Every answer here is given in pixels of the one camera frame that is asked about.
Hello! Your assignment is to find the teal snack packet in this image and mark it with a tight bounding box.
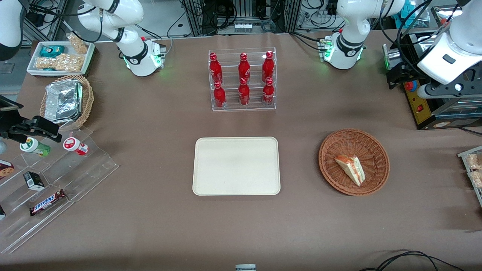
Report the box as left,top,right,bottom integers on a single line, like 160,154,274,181
40,45,66,58

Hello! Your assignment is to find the round brown wicker basket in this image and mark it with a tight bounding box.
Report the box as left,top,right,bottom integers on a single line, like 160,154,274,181
319,129,390,196

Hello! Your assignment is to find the aluminium foil container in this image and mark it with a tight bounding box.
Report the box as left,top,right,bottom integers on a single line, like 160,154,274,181
44,79,84,124

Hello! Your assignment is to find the cream rectangular tray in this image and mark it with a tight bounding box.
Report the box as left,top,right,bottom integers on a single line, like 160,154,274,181
192,137,281,196

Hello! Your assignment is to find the small black box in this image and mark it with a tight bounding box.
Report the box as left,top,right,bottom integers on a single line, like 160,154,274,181
23,171,46,191

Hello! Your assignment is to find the red cola bottle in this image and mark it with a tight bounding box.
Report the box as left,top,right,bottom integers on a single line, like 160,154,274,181
261,51,275,82
238,53,251,81
238,78,251,106
209,53,224,85
213,81,227,109
262,77,275,106

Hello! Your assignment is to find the green label small bottle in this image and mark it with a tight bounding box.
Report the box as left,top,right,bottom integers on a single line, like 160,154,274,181
20,137,51,158

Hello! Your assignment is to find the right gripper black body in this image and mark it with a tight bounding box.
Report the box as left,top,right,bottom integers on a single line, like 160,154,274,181
0,96,24,141

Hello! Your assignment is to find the black box with yellow panel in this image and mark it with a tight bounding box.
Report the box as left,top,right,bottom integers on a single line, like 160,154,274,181
399,32,482,131

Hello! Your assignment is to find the Snickers chocolate bar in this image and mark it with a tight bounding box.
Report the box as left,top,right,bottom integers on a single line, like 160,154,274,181
29,189,67,217

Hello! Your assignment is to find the long peanut snack bag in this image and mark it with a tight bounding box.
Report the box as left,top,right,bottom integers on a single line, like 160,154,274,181
35,53,84,72

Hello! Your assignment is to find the aluminium frame rack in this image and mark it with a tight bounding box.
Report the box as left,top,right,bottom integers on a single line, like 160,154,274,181
181,0,302,37

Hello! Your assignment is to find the small peanut snack bag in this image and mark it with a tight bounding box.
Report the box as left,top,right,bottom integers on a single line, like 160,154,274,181
67,33,89,55

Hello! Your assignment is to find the clear acrylic bottle rack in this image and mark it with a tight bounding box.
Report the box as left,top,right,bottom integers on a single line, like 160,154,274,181
208,47,277,112

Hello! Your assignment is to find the black floor cable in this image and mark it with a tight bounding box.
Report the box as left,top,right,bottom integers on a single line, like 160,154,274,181
359,250,466,271

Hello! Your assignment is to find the teal box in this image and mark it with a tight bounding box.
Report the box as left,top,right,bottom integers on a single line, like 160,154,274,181
398,0,430,20

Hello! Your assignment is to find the oval tan wicker basket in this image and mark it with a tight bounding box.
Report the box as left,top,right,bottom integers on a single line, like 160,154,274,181
39,75,95,131

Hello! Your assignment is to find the white rectangular snack tray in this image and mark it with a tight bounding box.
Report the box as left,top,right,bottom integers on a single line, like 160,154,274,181
26,41,96,77

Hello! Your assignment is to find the metal cylinder with green rim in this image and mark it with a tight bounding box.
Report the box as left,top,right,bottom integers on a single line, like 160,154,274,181
382,44,401,72

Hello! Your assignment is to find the triangular sandwich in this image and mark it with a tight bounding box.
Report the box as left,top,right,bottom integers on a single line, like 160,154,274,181
334,154,366,187

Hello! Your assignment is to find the wire rack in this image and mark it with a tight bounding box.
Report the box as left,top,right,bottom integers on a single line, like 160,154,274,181
457,146,482,208

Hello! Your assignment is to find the red label small bottle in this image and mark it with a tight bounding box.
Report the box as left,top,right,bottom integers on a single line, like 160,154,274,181
63,137,90,156

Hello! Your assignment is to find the clear acrylic stepped shelf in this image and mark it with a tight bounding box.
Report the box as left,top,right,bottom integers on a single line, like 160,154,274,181
0,126,120,255

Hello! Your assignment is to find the cookie box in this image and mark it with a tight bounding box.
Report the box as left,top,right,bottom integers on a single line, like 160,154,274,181
0,160,15,180

